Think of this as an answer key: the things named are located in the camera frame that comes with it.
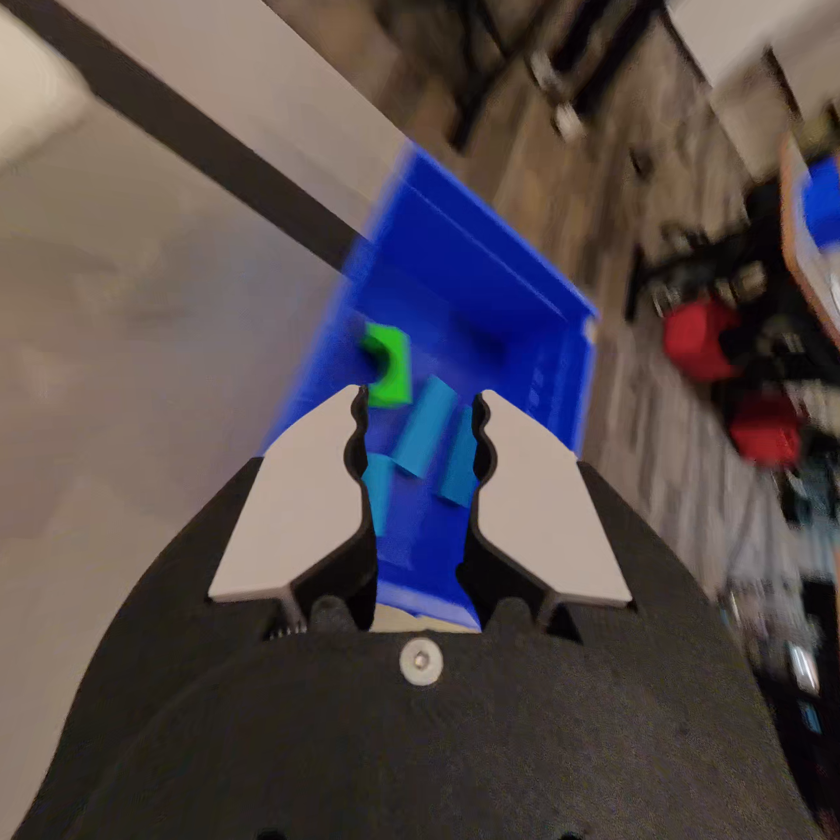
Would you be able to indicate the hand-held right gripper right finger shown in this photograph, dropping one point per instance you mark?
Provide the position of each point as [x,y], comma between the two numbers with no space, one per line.
[551,525]

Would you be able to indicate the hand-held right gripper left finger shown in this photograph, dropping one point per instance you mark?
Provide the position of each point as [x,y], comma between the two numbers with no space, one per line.
[289,518]

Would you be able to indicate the blue wooden block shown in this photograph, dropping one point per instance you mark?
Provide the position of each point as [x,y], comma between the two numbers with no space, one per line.
[377,492]

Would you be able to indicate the blue wooden cylinder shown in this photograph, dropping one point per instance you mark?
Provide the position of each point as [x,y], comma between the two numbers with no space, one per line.
[459,459]
[420,426]

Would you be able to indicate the green wooden block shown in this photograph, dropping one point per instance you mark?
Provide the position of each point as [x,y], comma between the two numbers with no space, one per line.
[394,380]

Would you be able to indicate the blue plastic bin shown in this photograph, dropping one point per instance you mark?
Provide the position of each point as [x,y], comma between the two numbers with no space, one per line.
[459,262]

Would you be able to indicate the red bag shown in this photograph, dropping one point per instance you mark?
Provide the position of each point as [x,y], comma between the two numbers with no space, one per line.
[699,341]

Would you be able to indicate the black office chair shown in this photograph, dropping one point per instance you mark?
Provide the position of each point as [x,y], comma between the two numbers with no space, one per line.
[525,52]

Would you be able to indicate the black table frame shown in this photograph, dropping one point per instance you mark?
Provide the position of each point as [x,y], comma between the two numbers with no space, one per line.
[695,262]

